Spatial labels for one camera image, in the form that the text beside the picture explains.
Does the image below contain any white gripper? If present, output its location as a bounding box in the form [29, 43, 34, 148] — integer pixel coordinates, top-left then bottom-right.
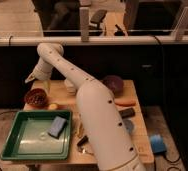
[25, 64, 52, 94]

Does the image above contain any bunch of red grapes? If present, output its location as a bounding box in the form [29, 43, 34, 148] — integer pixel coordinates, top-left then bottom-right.
[28, 94, 45, 104]

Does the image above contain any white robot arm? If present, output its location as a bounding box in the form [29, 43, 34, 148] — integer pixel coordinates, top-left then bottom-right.
[25, 43, 146, 171]

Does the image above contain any red bowl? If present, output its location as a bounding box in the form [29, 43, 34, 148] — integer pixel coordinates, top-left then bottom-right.
[24, 88, 48, 107]

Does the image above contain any purple bowl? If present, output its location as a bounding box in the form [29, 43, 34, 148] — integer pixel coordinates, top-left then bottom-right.
[102, 75, 124, 96]

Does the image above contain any small yellow fruit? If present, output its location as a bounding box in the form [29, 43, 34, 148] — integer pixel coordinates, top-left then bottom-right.
[48, 103, 60, 110]

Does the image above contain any white cup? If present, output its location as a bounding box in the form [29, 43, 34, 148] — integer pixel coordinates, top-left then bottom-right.
[64, 79, 77, 95]

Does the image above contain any blue sponge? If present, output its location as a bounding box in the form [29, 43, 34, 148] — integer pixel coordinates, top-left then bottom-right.
[48, 116, 67, 138]

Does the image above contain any green plastic tray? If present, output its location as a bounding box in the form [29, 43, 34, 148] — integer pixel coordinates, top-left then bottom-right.
[1, 110, 72, 161]

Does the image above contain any metal spoon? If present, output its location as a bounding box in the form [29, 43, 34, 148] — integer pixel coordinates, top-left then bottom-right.
[78, 147, 94, 156]

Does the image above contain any orange carrot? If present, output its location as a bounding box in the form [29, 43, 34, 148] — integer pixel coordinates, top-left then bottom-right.
[115, 99, 136, 107]

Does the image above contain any black office chair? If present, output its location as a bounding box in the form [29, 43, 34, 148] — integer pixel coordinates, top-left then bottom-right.
[89, 9, 107, 36]

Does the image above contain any dark rectangular block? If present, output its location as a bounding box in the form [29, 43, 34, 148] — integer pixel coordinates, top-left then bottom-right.
[119, 108, 135, 118]

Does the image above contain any grey blue cloth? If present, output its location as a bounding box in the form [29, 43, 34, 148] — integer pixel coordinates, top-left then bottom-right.
[124, 120, 134, 134]

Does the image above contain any blue object on floor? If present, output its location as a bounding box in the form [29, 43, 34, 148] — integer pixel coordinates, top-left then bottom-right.
[150, 134, 167, 154]

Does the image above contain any black handled brush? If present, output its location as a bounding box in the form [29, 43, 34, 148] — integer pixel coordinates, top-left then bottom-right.
[77, 135, 88, 147]

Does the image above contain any white horizontal rail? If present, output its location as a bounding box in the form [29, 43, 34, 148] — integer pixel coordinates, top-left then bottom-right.
[0, 35, 188, 46]

